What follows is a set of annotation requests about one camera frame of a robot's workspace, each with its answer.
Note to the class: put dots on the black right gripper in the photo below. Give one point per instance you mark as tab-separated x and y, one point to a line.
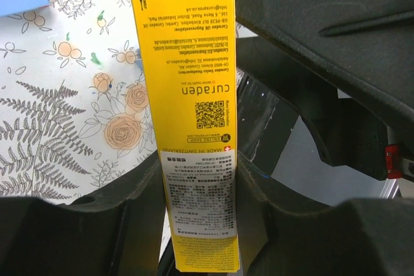
363	47

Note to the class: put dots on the small yellow box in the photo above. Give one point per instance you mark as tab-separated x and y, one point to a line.
189	62

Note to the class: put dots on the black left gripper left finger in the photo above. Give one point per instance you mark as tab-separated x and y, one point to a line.
115	230

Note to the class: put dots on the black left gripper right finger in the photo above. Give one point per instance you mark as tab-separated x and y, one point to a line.
282	232

